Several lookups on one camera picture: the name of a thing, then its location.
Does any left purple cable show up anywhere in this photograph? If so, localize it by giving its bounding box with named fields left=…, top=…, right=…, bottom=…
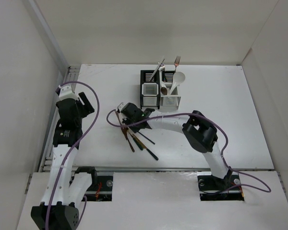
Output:
left=45, top=81, right=100, bottom=230

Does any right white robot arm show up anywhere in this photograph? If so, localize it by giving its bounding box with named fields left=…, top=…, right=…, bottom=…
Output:
left=118, top=103, right=232, bottom=191

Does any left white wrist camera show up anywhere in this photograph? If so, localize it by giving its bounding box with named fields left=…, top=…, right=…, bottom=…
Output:
left=56, top=84, right=78, bottom=101

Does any copper rose-gold knife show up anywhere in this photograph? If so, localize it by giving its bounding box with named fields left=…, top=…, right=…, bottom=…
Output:
left=115, top=111, right=135, bottom=152

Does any copper rose-gold fork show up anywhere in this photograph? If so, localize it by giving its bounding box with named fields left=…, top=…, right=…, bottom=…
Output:
left=174, top=56, right=181, bottom=72

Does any copper rose-gold spoon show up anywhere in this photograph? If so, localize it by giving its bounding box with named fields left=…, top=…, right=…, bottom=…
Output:
left=121, top=127, right=129, bottom=140

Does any purple cable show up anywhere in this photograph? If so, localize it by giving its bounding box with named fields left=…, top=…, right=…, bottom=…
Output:
left=45, top=81, right=100, bottom=230
left=107, top=109, right=271, bottom=194

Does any black chopstick short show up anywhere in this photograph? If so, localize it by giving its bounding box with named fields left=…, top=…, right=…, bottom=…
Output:
left=138, top=132, right=156, bottom=145

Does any brown wooden spoon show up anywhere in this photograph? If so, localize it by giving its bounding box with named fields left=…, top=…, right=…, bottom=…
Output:
left=160, top=87, right=168, bottom=95

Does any black chopstick long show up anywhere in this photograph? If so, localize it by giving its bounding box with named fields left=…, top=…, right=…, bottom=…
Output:
left=149, top=58, right=165, bottom=81

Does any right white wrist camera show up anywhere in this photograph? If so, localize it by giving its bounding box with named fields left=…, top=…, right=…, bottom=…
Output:
left=117, top=103, right=125, bottom=113

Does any white slotted utensil container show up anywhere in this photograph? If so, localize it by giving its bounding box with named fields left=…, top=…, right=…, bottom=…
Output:
left=159, top=70, right=181, bottom=112

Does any large white ceramic spoon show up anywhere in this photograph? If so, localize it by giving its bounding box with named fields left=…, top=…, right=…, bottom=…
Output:
left=169, top=72, right=186, bottom=95

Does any silver steel fork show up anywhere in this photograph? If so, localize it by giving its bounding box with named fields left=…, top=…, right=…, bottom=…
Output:
left=159, top=62, right=165, bottom=71

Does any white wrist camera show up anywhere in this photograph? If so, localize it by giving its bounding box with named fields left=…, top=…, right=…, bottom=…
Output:
left=117, top=103, right=125, bottom=113
left=56, top=84, right=78, bottom=101

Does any gold fork black handle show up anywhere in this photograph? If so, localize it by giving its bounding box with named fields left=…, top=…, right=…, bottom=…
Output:
left=127, top=131, right=144, bottom=151

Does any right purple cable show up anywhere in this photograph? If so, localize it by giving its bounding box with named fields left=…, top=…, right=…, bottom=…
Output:
left=107, top=109, right=271, bottom=194

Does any gold knife black handle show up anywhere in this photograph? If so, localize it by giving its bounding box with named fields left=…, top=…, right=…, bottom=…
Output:
left=132, top=134, right=159, bottom=161

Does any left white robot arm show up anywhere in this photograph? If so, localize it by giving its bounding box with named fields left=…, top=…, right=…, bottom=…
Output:
left=31, top=92, right=98, bottom=230

